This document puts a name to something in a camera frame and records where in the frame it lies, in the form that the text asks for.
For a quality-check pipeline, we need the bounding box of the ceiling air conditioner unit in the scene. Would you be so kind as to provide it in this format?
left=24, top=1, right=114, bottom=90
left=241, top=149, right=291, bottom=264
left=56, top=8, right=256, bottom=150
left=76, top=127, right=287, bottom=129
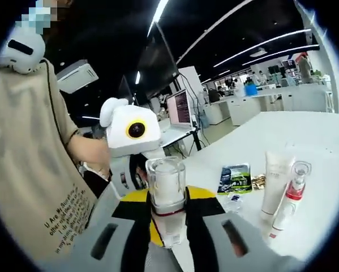
left=55, top=63, right=100, bottom=95

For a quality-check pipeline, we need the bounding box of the white shoulder-worn device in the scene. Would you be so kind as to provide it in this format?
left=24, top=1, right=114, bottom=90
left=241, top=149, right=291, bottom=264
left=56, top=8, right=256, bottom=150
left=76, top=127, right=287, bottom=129
left=0, top=33, right=47, bottom=75

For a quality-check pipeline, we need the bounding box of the white skincare pump bottle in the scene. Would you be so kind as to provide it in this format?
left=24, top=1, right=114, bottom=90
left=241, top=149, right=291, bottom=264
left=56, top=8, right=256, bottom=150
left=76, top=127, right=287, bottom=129
left=267, top=160, right=312, bottom=239

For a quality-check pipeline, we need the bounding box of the gold foil skincare sachet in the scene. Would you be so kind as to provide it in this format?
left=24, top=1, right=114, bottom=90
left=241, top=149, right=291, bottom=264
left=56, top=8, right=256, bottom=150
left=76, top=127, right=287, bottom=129
left=250, top=174, right=268, bottom=190

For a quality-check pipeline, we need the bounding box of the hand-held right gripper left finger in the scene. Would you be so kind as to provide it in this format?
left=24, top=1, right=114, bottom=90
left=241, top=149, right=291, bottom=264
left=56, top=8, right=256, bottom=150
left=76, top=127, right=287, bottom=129
left=68, top=189, right=165, bottom=272

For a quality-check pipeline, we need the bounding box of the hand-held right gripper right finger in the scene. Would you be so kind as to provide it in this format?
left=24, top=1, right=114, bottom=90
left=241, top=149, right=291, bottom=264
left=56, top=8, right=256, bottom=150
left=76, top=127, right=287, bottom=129
left=185, top=185, right=290, bottom=272

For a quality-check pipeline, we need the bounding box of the black green skincare sachet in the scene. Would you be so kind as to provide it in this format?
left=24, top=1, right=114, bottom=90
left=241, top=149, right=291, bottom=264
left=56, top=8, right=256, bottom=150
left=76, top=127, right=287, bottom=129
left=216, top=163, right=252, bottom=196

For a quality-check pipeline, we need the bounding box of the white square pillar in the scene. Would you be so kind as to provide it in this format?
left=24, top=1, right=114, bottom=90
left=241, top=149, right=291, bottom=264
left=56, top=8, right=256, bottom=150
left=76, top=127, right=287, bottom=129
left=178, top=66, right=204, bottom=114
left=313, top=16, right=339, bottom=114

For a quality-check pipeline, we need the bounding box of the white skincare tube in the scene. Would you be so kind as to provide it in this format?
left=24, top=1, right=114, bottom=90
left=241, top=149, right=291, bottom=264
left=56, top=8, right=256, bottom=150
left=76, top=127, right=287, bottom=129
left=259, top=150, right=297, bottom=225

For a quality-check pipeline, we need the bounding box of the clear skincare sachet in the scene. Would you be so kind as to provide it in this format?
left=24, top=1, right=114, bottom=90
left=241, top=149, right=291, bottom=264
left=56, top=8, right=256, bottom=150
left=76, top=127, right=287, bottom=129
left=223, top=192, right=245, bottom=213

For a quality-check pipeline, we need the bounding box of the white counter row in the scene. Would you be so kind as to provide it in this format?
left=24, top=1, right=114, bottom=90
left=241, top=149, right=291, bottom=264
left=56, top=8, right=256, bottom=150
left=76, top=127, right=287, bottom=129
left=205, top=83, right=333, bottom=127

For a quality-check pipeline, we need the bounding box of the black device cable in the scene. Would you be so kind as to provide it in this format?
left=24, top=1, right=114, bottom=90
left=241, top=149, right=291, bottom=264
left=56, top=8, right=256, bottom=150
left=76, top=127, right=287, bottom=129
left=40, top=58, right=59, bottom=142

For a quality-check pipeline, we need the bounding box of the open silver laptop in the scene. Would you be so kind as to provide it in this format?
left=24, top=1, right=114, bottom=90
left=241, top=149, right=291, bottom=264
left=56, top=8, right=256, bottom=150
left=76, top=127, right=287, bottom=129
left=159, top=89, right=197, bottom=145

